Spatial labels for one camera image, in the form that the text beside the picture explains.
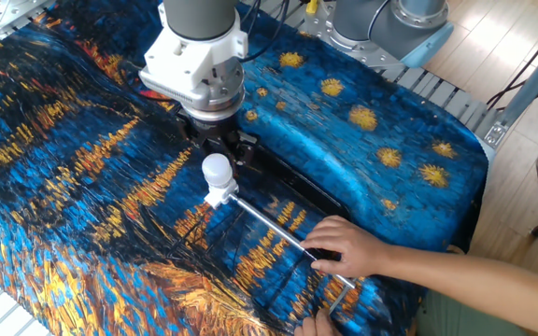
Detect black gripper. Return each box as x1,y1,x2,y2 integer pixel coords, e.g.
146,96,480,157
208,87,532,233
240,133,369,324
187,117,259,168

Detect white light bulb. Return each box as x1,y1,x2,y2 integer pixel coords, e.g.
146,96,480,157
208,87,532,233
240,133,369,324
201,152,234,189

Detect white socket metal rod stand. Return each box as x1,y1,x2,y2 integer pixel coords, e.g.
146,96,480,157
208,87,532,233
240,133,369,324
202,177,358,314

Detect person's right forearm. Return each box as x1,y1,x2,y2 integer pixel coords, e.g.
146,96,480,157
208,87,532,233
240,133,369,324
385,242,538,336

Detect person's right hand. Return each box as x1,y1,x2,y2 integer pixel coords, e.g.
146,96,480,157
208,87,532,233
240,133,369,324
299,214,391,279

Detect person's left hand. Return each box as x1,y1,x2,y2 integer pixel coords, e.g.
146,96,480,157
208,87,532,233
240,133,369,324
293,310,343,336

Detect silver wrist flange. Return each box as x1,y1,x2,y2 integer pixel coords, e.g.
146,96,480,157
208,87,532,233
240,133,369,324
175,60,247,123

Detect black plastic tray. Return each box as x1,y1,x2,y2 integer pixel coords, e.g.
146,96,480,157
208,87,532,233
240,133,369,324
231,139,352,256

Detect starry night painting tablecloth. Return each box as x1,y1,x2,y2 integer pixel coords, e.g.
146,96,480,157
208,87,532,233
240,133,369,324
0,0,490,336

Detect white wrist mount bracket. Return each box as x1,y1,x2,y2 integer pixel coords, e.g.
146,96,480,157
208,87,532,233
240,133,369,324
137,4,250,111

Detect black floor cables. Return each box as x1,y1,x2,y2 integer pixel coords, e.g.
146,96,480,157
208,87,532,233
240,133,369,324
486,13,538,111

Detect aluminium frame strut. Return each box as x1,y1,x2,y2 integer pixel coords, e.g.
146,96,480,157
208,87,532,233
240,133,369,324
483,39,538,146

